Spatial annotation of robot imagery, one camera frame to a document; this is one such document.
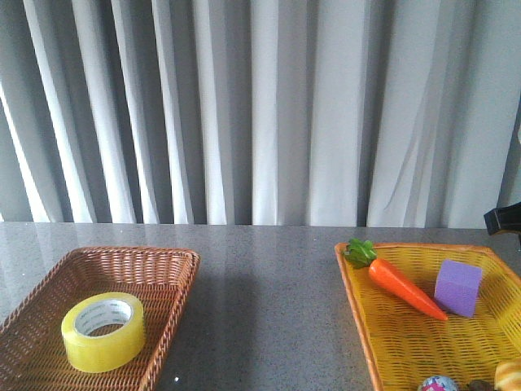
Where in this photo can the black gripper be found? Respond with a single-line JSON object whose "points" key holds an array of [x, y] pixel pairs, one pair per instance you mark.
{"points": [[504, 220]]}

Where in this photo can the yellow tape roll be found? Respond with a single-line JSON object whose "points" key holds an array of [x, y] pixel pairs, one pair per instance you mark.
{"points": [[104, 332]]}

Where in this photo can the purple foam cube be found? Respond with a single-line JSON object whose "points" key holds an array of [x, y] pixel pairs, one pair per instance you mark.
{"points": [[457, 287]]}

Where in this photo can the orange toy carrot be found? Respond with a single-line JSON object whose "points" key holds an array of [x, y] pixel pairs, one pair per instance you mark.
{"points": [[362, 255]]}

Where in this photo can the toy croissant bread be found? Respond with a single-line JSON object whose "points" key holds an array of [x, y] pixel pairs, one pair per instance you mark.
{"points": [[507, 376]]}

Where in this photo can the yellow woven basket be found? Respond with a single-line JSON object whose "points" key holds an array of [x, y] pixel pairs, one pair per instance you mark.
{"points": [[404, 346]]}

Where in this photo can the grey white curtain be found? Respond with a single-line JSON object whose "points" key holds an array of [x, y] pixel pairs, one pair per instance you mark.
{"points": [[317, 113]]}

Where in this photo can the brown toy animal figure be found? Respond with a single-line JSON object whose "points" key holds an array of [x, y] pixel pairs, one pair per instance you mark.
{"points": [[480, 385]]}

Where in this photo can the brown woven basket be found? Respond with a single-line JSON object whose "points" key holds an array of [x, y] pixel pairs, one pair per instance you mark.
{"points": [[32, 352]]}

